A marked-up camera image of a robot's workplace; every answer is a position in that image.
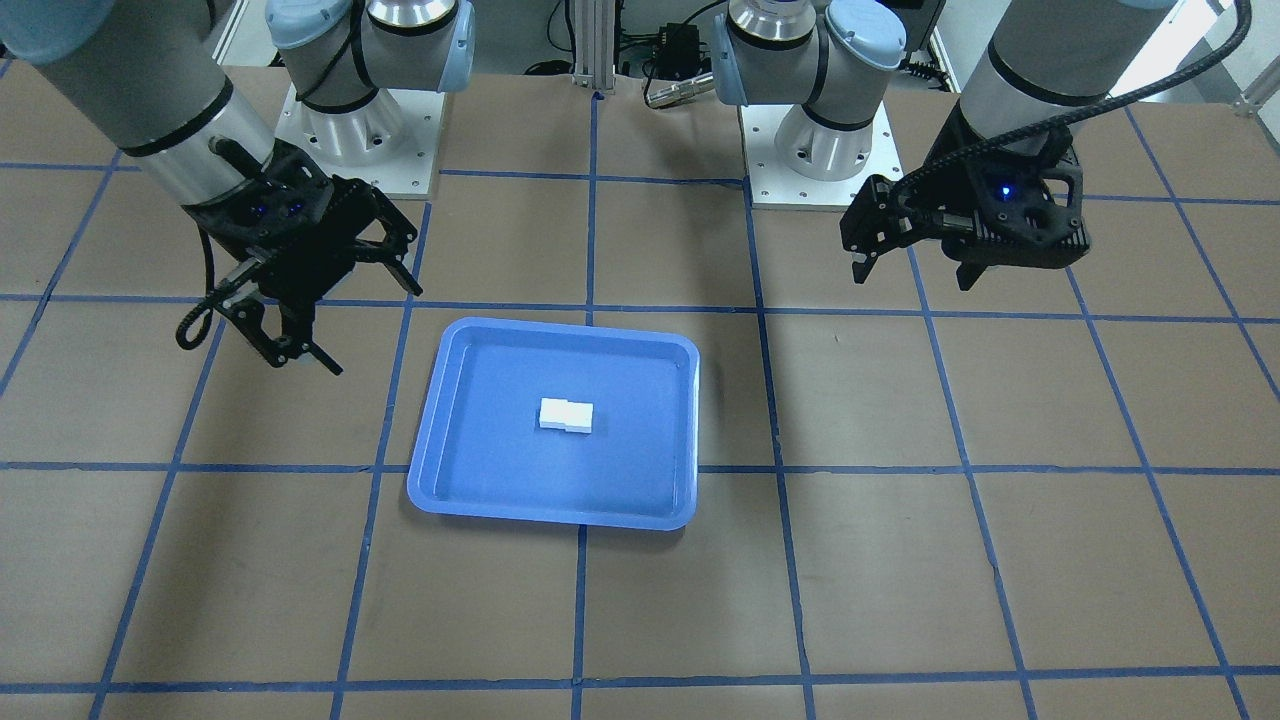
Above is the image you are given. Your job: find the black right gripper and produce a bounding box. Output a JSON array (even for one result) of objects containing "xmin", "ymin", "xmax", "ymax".
[{"xmin": 218, "ymin": 178, "xmax": 422, "ymax": 375}]

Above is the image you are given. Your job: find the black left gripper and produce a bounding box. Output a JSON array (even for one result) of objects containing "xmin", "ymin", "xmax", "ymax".
[{"xmin": 838, "ymin": 176, "xmax": 986, "ymax": 292}]

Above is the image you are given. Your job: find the white block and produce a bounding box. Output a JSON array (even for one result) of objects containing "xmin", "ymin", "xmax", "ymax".
[
  {"xmin": 538, "ymin": 397, "xmax": 572, "ymax": 430},
  {"xmin": 556, "ymin": 400, "xmax": 594, "ymax": 434}
]

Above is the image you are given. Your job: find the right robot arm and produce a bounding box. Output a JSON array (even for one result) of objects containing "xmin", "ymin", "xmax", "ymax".
[{"xmin": 1, "ymin": 1, "xmax": 476, "ymax": 374}]

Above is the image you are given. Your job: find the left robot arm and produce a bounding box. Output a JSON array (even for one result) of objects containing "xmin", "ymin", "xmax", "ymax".
[{"xmin": 710, "ymin": 1, "xmax": 1253, "ymax": 291}]

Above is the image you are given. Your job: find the blue plastic tray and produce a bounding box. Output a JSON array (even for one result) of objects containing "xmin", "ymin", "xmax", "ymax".
[{"xmin": 406, "ymin": 316, "xmax": 700, "ymax": 530}]

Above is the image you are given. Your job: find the silver metal connector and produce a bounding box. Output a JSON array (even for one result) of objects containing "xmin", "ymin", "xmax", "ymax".
[{"xmin": 644, "ymin": 72, "xmax": 716, "ymax": 110}]

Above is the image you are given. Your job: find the black power adapter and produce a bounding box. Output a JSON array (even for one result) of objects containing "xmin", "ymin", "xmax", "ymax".
[{"xmin": 653, "ymin": 23, "xmax": 701, "ymax": 79}]

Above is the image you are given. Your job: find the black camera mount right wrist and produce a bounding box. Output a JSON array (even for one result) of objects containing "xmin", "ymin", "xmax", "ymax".
[{"xmin": 182, "ymin": 136, "xmax": 334, "ymax": 261}]

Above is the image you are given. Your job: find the black camera mount wrist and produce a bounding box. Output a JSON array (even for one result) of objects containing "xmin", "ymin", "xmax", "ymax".
[
  {"xmin": 911, "ymin": 128, "xmax": 1091, "ymax": 270},
  {"xmin": 182, "ymin": 136, "xmax": 334, "ymax": 261}
]

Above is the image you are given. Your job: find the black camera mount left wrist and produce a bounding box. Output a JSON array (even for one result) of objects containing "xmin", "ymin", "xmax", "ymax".
[{"xmin": 911, "ymin": 128, "xmax": 1091, "ymax": 270}]

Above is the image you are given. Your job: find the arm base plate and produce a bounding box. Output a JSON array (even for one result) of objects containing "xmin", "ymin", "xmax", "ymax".
[
  {"xmin": 739, "ymin": 105, "xmax": 904, "ymax": 211},
  {"xmin": 276, "ymin": 87, "xmax": 449, "ymax": 201}
]

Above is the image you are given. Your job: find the aluminium frame post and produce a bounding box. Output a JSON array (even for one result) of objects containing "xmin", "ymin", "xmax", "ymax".
[{"xmin": 567, "ymin": 0, "xmax": 617, "ymax": 95}]

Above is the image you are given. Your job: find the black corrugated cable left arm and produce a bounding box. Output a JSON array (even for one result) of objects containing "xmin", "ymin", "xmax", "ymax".
[{"xmin": 890, "ymin": 0, "xmax": 1253, "ymax": 191}]

